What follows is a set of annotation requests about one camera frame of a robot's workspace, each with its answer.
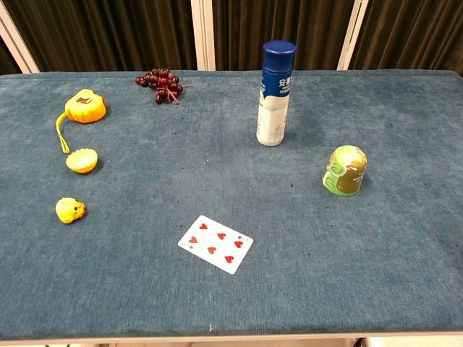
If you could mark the small yellow duck toy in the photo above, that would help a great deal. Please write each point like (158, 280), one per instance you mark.
(68, 210)

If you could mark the six of hearts card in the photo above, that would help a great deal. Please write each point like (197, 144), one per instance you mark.
(215, 244)

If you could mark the blue table cloth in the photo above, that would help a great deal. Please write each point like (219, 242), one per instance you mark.
(231, 188)

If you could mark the green ball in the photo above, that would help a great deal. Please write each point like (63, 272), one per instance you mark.
(345, 172)

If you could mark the blue and white bottle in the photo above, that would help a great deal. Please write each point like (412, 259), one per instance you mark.
(273, 108)

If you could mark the yellow scalloped round cap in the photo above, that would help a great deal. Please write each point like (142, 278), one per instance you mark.
(81, 160)

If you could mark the dark red grape bunch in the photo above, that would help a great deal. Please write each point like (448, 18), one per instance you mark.
(162, 84)

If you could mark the dark curtain panel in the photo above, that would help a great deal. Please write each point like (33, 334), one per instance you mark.
(246, 29)
(7, 59)
(108, 32)
(412, 34)

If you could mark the white frame post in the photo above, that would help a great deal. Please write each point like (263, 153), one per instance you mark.
(203, 34)
(352, 36)
(18, 39)

